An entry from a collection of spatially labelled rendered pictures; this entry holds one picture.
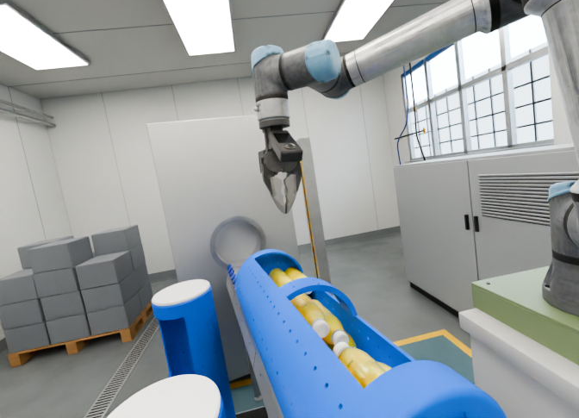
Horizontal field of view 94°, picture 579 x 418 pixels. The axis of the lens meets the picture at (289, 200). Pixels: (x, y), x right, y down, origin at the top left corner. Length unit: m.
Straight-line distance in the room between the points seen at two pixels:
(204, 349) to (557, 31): 1.53
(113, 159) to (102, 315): 2.83
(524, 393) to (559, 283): 0.22
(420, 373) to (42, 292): 3.77
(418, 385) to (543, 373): 0.28
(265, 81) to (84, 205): 5.42
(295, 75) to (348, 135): 4.98
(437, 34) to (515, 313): 0.57
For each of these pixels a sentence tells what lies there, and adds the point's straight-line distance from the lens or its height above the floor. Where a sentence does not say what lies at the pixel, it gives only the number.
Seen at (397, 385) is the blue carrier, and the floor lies 1.23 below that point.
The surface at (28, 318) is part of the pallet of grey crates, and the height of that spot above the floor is 0.48.
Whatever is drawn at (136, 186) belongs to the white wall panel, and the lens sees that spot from 5.52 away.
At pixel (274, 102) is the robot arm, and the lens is 0.62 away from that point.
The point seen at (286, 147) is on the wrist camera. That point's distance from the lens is 0.54.
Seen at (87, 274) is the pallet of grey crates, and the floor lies 0.82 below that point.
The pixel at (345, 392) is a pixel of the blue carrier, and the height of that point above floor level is 1.21.
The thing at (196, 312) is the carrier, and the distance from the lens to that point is 1.45.
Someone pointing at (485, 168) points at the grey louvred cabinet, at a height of 1.36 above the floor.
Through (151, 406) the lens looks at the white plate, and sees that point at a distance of 0.88.
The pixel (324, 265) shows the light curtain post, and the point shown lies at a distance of 1.47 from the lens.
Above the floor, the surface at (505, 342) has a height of 1.15.
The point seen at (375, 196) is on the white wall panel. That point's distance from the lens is 5.73.
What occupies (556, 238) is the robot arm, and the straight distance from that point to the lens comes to 0.71.
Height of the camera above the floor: 1.53
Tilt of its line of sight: 5 degrees down
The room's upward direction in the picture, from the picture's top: 9 degrees counter-clockwise
